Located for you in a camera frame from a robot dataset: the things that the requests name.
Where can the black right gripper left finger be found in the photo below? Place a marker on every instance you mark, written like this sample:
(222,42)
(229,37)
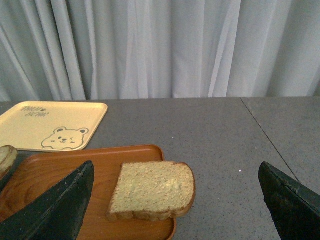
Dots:
(57,214)

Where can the bread slice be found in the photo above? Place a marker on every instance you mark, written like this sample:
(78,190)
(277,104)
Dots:
(152,191)
(8,156)

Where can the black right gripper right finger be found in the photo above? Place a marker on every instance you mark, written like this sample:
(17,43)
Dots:
(294,208)

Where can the brown wooden tray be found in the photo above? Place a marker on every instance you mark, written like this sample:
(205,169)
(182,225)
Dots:
(38,173)

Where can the white curtain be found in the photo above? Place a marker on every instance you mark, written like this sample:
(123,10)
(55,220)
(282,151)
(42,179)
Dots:
(54,50)

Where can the yellow bear tray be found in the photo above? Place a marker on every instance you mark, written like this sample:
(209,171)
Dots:
(51,126)

